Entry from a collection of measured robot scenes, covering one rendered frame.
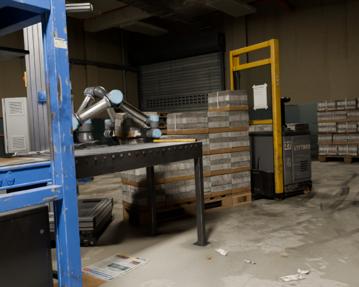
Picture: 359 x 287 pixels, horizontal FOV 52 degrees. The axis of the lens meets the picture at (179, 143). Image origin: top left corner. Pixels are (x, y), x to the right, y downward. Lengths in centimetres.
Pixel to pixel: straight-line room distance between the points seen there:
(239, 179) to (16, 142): 235
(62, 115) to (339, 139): 701
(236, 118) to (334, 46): 614
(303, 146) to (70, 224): 354
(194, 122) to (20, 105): 164
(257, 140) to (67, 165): 340
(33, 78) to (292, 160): 301
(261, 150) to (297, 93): 553
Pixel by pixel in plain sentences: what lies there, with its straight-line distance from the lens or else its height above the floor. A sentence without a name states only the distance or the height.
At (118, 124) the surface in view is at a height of 96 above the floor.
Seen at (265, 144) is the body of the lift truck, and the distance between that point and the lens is 470.
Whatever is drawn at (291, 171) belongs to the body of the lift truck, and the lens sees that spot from 464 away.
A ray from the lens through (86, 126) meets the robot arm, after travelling 362.
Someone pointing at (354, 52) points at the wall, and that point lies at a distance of 980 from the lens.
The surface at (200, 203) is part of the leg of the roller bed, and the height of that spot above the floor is 32.
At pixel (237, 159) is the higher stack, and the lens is 420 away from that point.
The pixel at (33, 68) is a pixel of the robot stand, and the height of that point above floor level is 148.
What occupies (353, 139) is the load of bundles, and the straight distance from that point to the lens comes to 815.
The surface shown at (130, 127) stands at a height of 93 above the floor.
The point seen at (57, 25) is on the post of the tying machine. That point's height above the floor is 139.
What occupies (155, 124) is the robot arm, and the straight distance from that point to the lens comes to 315.
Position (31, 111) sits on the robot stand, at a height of 111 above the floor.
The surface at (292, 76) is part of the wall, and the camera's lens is 1024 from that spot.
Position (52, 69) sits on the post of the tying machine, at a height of 121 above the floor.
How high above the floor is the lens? 94
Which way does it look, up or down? 3 degrees down
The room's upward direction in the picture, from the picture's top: 3 degrees counter-clockwise
